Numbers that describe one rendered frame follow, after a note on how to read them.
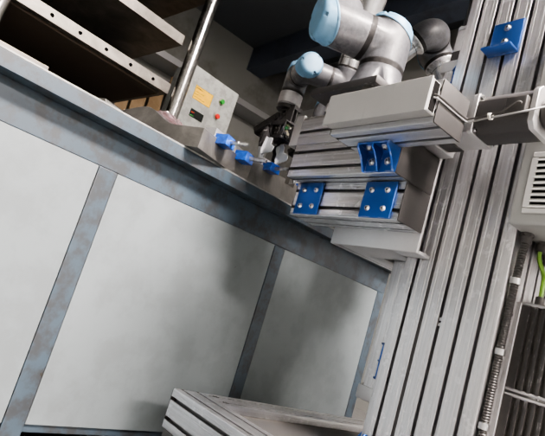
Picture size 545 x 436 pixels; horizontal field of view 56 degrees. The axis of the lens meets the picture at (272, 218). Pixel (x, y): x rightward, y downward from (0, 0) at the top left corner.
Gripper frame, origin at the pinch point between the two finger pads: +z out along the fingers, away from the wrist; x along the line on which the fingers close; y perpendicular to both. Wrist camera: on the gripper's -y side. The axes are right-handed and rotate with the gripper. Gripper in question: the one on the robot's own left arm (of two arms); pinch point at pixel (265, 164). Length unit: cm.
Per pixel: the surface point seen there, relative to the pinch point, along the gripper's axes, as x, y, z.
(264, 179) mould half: -0.4, 2.2, 5.3
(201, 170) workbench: -28.3, 9.1, 14.0
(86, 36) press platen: -39, -79, -36
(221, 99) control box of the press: 33, -84, -48
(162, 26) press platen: -10, -82, -60
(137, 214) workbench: -38.8, 4.1, 30.7
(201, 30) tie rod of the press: 3, -72, -65
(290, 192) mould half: 12.3, 2.2, 4.7
